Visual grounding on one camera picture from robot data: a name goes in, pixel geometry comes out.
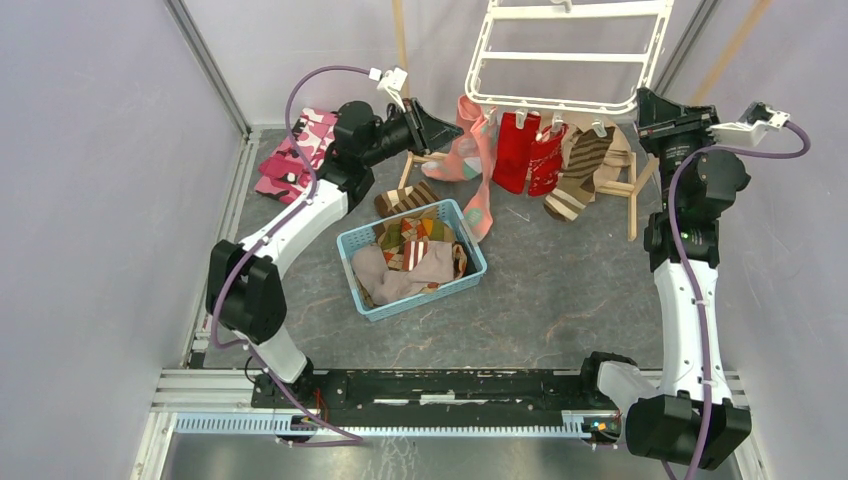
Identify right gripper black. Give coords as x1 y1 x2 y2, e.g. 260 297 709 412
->
637 88 722 213

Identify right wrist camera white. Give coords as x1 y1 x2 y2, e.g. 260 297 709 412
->
708 102 791 148

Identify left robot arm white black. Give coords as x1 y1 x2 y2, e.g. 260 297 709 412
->
206 98 464 408

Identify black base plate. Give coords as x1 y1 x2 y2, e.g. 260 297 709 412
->
289 369 619 428

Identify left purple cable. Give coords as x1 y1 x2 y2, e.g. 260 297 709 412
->
209 65 382 446

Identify brown striped sock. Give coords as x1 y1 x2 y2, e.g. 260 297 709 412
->
544 126 616 222
374 181 441 218

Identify red sock white stars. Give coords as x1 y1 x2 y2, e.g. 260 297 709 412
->
527 124 569 197

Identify pink sock green patches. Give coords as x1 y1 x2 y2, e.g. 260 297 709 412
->
421 95 483 182

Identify beige cloth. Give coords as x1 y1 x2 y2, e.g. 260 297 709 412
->
560 112 633 187

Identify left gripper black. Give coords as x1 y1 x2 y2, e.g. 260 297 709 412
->
362 98 464 168

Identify white clip hanger frame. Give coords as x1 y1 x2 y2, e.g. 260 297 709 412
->
464 1 675 119

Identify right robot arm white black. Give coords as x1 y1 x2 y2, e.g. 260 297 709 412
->
577 87 752 478

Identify brown beige socks pile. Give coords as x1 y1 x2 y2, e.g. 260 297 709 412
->
350 207 469 308

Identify wooden hanger stand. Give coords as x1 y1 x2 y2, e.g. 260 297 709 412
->
392 1 773 241

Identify pink camouflage cloth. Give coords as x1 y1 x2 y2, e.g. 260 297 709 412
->
254 108 337 205

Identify red sock white trim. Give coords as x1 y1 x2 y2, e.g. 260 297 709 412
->
492 112 542 195

